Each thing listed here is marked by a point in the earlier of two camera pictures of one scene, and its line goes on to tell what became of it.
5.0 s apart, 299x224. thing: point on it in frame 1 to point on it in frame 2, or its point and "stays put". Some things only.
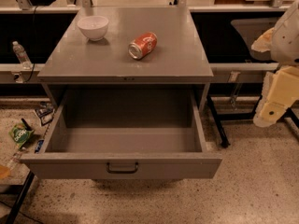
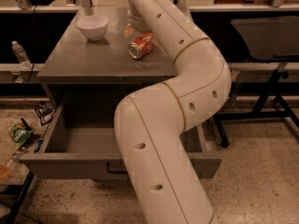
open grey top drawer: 125,133 stays put
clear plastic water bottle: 21,55 stays put
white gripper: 287,37 to 139,26
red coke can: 143,45 stays put
